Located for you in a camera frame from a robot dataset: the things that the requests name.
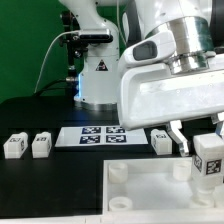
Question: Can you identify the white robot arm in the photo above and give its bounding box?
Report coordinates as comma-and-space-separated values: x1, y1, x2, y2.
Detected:
59, 0, 224, 155

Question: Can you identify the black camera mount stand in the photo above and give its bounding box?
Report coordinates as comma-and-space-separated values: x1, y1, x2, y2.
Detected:
59, 11, 87, 85

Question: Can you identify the white square tabletop part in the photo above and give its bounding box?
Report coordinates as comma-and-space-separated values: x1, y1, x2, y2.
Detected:
103, 158, 224, 224

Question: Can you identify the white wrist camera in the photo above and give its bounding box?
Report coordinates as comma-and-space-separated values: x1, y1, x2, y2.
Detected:
118, 31, 176, 74

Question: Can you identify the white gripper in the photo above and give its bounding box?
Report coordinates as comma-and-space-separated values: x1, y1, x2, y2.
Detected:
118, 54, 224, 157

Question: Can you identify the grey cable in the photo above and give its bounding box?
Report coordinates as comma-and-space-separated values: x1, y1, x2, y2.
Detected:
33, 30, 81, 94

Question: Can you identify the white sheet with markers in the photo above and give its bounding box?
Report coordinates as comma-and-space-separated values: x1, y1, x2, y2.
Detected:
56, 126, 148, 147

